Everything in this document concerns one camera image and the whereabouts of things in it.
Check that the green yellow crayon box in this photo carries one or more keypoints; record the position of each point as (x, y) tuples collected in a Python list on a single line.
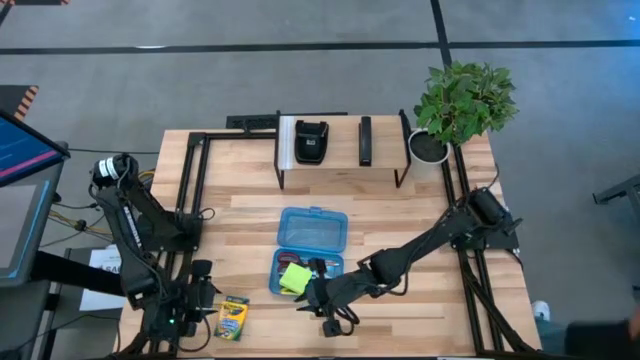
[(231, 318)]

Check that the white plant pot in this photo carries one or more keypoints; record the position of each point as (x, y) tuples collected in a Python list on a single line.
[(427, 150)]

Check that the grey bench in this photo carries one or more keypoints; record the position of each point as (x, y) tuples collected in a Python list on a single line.
[(620, 192)]

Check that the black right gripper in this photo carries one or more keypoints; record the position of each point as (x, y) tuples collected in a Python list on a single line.
[(340, 292)]

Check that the person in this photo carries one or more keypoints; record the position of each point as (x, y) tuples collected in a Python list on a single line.
[(600, 340)]

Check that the green leafy plant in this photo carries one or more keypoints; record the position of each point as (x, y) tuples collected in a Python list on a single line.
[(465, 100)]

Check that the hazard striped floor mat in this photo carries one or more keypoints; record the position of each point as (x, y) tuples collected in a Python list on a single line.
[(22, 100)]

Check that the lime sticky notes pad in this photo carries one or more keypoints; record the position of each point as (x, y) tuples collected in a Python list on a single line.
[(296, 278)]

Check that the yellow highlighter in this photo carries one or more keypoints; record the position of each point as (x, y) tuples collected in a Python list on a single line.
[(287, 291)]

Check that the person's shoe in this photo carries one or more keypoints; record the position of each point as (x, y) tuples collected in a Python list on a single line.
[(541, 310)]

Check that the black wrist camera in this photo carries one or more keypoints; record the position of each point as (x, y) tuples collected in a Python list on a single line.
[(202, 268), (332, 327)]

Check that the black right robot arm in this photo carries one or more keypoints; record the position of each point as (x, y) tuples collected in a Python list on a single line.
[(430, 235)]

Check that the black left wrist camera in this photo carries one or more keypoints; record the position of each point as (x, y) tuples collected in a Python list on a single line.
[(202, 268)]

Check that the black aluminium table frame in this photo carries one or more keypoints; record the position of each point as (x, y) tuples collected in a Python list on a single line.
[(452, 170)]

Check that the computer monitor with blue screen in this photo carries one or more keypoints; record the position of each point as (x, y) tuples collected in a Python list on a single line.
[(25, 150)]

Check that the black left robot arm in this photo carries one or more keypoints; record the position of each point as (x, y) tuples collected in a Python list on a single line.
[(130, 225)]

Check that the black pouch on shelf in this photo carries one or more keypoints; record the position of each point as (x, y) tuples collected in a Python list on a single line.
[(311, 142)]

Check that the black mast base plate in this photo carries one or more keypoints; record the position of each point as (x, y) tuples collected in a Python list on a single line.
[(250, 121)]

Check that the blue translucent pencil box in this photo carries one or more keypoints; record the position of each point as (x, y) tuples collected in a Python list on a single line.
[(312, 230)]

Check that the white paper sheet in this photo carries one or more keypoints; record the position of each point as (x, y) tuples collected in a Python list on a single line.
[(100, 280)]

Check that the wooden shelf with black legs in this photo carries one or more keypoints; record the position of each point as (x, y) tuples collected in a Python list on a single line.
[(345, 145)]

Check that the grey monitor cart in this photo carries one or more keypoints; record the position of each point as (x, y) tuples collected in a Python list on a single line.
[(20, 230)]

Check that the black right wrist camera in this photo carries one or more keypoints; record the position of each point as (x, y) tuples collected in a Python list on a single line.
[(332, 327)]

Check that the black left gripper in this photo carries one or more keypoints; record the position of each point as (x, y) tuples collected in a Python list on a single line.
[(187, 305)]

